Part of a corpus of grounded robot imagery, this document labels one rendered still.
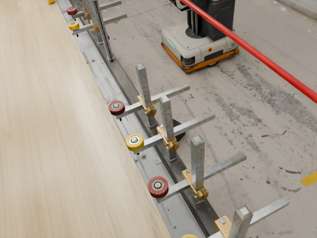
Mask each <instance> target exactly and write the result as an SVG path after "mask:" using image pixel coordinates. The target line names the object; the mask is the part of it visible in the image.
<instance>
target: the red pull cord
mask: <svg viewBox="0 0 317 238"><path fill-rule="evenodd" d="M180 1H182V2H183V3H184V4H185V5H187V6H188V7H190V8H191V9H192V10H194V11H195V12H196V13H198V14H199V15H200V16H201V17H203V18H204V19H205V20H207V21H208V22H210V23H211V24H212V25H213V26H215V27H216V28H217V29H218V30H220V31H221V32H223V33H224V34H225V35H227V36H228V37H229V38H231V39H232V40H233V41H234V42H236V43H237V44H238V45H240V46H241V47H243V48H244V49H245V50H246V51H247V52H249V53H250V54H251V55H253V56H254V57H255V58H257V59H258V60H260V61H261V62H262V63H263V64H265V65H266V66H267V67H269V68H270V69H271V70H273V71H274V72H275V73H277V74H278V75H279V76H280V77H282V78H283V79H284V80H286V81H287V82H288V83H290V84H291V85H293V86H294V87H295V88H296V89H298V90H299V91H300V92H302V93H303V94H304V95H306V96H307V97H308V98H309V99H311V100H312V101H313V102H315V103H316V104H317V93H316V92H314V91H313V90H312V89H310V88H309V87H307V86H306V85H305V84H303V83H302V82H301V81H299V80H298V79H297V78H295V77H294V76H292V75H291V74H290V73H288V72H287V71H286V70H284V69H283V68H281V67H280V66H279V65H277V64H276V63H274V62H273V61H272V60H270V59H269V58H268V57H266V56H265V55H264V54H262V53H261V52H259V51H258V50H257V49H255V48H254V47H252V46H251V45H250V44H248V43H247V42H245V41H244V40H243V39H242V38H240V37H239V36H237V35H236V34H235V33H233V32H232V31H230V30H229V29H228V28H226V27H225V26H224V25H222V24H221V23H219V22H218V21H216V20H215V19H214V18H213V17H211V16H210V15H209V14H207V13H206V12H204V11H203V10H202V9H200V8H199V7H197V6H196V5H195V4H193V3H192V2H190V1H189V0H180Z"/></svg>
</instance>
